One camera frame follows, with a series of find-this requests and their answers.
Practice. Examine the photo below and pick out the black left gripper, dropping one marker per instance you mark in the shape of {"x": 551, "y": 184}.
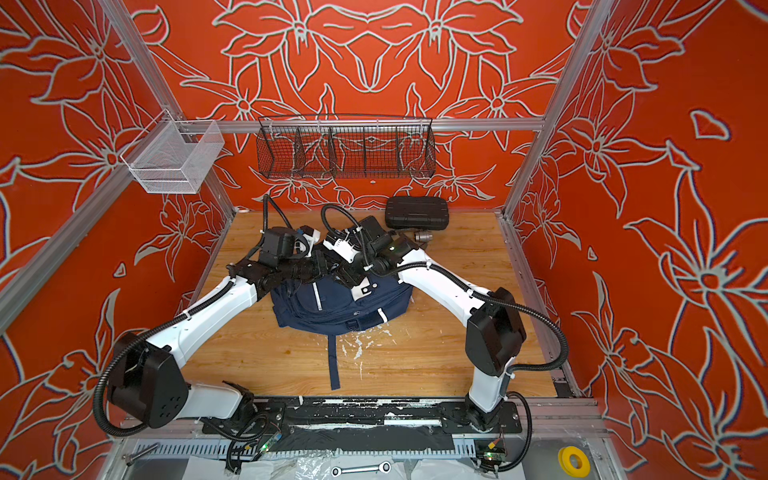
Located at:
{"x": 320, "y": 267}

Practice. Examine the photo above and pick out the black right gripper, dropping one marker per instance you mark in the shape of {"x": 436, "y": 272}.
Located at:
{"x": 344, "y": 272}

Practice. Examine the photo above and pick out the navy blue student backpack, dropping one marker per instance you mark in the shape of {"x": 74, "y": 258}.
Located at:
{"x": 330, "y": 309}

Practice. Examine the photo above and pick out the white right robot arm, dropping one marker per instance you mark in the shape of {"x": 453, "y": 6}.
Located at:
{"x": 494, "y": 330}

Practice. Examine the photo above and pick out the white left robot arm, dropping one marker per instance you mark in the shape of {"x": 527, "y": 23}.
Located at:
{"x": 143, "y": 385}

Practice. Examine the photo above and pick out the black plastic tool case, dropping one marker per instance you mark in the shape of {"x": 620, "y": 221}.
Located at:
{"x": 425, "y": 213}

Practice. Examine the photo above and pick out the silver combination wrench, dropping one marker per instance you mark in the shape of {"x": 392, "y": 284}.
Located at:
{"x": 383, "y": 467}

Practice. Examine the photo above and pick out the yellow tape roll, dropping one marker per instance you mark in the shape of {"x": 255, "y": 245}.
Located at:
{"x": 574, "y": 462}

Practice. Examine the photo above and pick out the black wire wall basket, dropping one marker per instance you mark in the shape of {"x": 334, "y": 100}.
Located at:
{"x": 348, "y": 148}

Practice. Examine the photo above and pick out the white wire wall basket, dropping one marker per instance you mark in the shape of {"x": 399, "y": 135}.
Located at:
{"x": 165, "y": 158}

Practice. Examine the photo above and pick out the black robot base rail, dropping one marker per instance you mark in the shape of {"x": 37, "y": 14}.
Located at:
{"x": 443, "y": 414}

